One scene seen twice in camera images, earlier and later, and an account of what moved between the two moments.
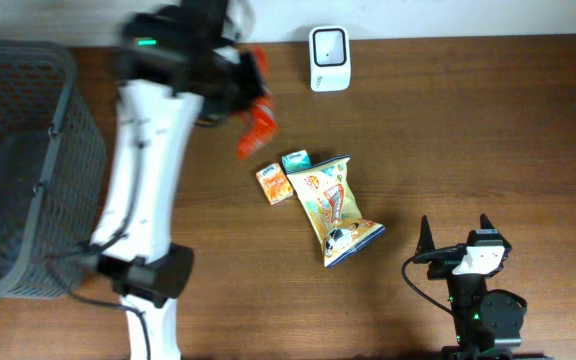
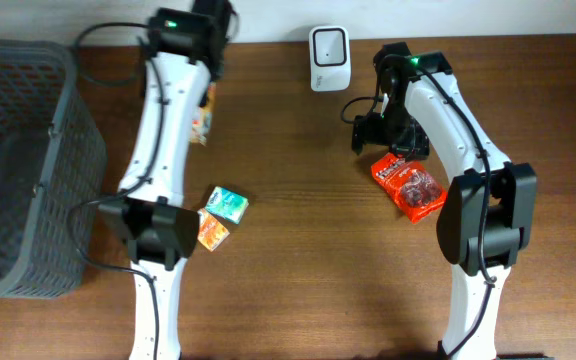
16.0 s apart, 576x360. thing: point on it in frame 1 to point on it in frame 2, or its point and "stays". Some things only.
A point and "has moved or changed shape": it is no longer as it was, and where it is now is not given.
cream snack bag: x=327 y=195 has moved or changed shape
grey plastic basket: x=37 y=172 stays
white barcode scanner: x=330 y=58 stays
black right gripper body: x=446 y=253 to x=368 y=129
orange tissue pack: x=274 y=183 to x=211 y=232
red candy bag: x=261 y=123 to x=411 y=185
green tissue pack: x=296 y=161 to x=226 y=204
